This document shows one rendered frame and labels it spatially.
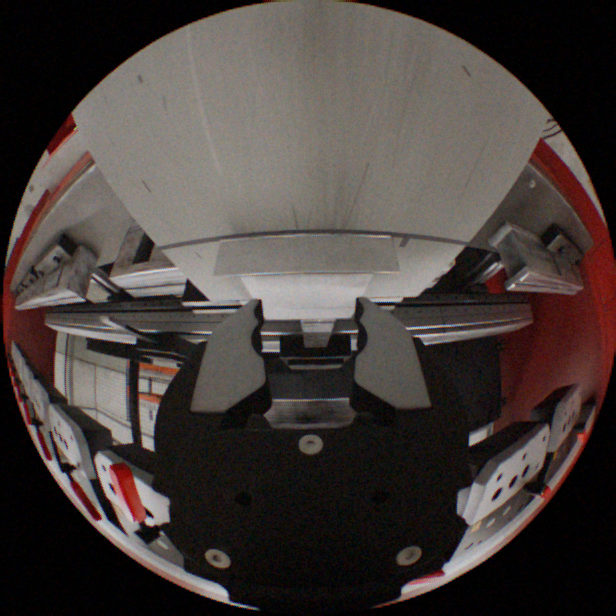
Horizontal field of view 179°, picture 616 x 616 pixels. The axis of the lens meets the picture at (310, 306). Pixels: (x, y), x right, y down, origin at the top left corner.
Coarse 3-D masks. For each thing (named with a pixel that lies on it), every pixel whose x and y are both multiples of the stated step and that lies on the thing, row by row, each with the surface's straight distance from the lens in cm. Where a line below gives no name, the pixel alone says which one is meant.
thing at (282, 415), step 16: (272, 400) 18; (288, 400) 18; (304, 400) 18; (320, 400) 18; (336, 400) 18; (272, 416) 19; (288, 416) 18; (304, 416) 18; (320, 416) 18; (336, 416) 18; (352, 416) 19
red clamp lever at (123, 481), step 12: (120, 468) 20; (120, 480) 20; (132, 480) 21; (120, 492) 21; (132, 492) 21; (120, 504) 23; (132, 504) 22; (132, 516) 22; (144, 516) 23; (144, 528) 24; (156, 528) 26; (144, 540) 24
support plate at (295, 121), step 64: (320, 0) 7; (128, 64) 9; (192, 64) 7; (256, 64) 7; (320, 64) 7; (384, 64) 7; (448, 64) 8; (128, 128) 9; (192, 128) 8; (256, 128) 7; (320, 128) 7; (384, 128) 8; (448, 128) 8; (512, 128) 10; (128, 192) 11; (192, 192) 10; (256, 192) 9; (320, 192) 9; (384, 192) 9; (448, 192) 10; (192, 256) 13; (448, 256) 15
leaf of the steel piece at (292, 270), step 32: (224, 256) 11; (256, 256) 10; (288, 256) 10; (320, 256) 10; (352, 256) 10; (384, 256) 10; (256, 288) 16; (288, 288) 16; (320, 288) 16; (352, 288) 16
